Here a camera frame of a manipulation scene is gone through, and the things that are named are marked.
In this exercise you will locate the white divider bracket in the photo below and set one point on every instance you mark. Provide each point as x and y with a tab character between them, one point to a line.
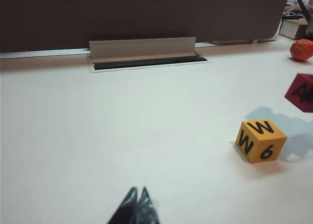
254	41

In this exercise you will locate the grey fabric desk divider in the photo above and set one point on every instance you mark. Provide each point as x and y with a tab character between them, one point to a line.
137	13

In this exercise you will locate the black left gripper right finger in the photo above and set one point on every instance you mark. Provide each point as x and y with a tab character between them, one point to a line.
146	209

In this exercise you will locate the orange fruit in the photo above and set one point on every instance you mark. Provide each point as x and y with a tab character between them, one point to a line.
302	50

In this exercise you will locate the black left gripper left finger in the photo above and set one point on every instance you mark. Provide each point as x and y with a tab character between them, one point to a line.
126	210

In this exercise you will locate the red foam letter block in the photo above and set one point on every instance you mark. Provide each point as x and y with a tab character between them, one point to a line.
302	84

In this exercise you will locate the black stand pole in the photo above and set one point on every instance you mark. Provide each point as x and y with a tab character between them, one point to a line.
303	4

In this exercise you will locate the yellow foam letter block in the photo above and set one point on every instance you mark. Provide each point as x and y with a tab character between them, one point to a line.
266	138

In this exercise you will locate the white box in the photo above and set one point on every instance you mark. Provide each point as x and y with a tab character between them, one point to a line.
289	29

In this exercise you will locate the background person forearm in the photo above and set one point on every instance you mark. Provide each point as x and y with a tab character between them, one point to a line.
294	7

